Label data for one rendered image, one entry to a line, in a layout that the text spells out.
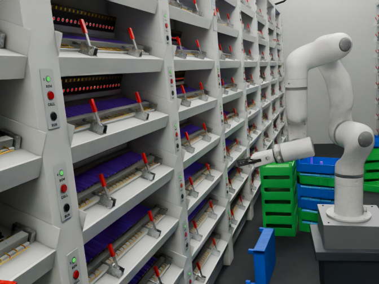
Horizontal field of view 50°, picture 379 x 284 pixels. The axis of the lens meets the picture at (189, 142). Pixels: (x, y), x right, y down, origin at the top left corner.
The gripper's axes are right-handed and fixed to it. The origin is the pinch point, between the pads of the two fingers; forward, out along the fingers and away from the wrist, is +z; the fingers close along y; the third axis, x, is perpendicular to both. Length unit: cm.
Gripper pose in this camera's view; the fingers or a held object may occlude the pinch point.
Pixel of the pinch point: (241, 162)
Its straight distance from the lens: 183.9
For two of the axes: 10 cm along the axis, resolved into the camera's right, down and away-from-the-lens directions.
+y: 3.1, -1.8, 9.3
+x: -2.8, -9.6, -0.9
